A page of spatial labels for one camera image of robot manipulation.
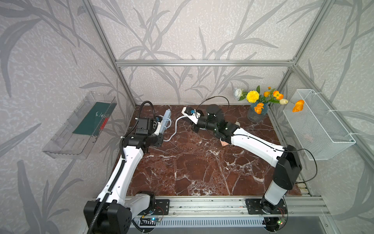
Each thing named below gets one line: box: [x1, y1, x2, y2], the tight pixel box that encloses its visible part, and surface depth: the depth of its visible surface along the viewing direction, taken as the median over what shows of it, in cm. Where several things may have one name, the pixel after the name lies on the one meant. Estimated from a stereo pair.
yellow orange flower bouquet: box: [233, 85, 305, 115], surface depth 88 cm
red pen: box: [99, 117, 110, 131], surface depth 71 cm
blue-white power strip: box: [159, 108, 172, 135], surface depth 84 cm
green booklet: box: [72, 101, 117, 137], surface depth 71 cm
